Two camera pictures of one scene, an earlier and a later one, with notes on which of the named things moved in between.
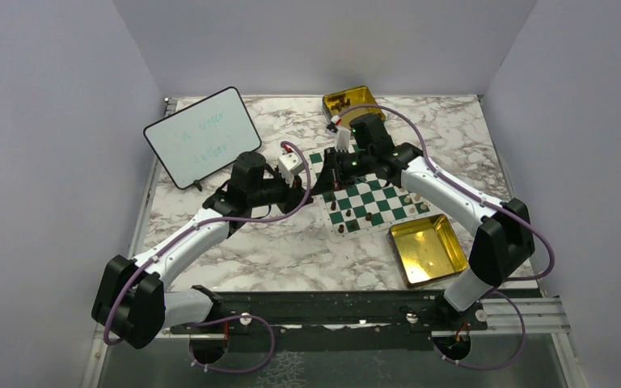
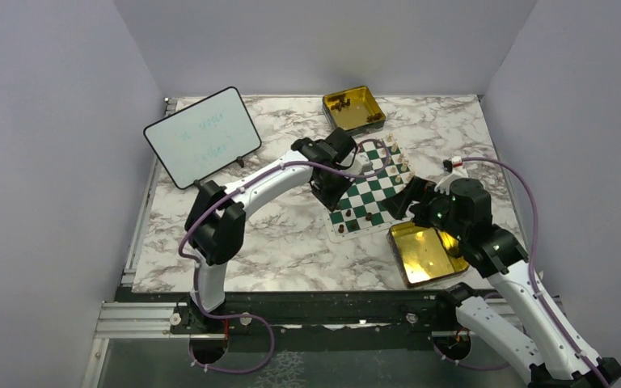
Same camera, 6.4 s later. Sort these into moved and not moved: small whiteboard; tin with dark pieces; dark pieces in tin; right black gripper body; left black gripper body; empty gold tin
Moved: left black gripper body; right black gripper body
Not moved: tin with dark pieces; dark pieces in tin; small whiteboard; empty gold tin
